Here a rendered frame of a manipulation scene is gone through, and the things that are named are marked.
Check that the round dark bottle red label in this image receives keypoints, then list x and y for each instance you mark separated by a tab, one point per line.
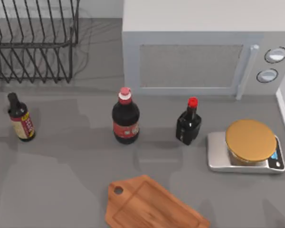
125	123

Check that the square black bottle red cap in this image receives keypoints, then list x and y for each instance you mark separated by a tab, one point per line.
188	127

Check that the microwave door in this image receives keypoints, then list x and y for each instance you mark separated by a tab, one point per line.
133	64

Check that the silver kitchen scale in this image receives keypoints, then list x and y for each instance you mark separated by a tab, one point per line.
216	152

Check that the wooden cutting board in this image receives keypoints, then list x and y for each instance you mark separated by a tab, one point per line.
147	206

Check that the jar with gold lid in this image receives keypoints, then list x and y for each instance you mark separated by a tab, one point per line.
251	140

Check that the slim dark bottle yellow label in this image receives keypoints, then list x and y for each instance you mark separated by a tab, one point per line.
22	123

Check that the small microwave knob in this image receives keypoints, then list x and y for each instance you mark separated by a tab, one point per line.
267	75

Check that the large microwave knob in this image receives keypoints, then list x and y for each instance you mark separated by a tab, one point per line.
275	54

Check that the pale microwave oven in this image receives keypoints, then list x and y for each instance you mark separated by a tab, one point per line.
270	28

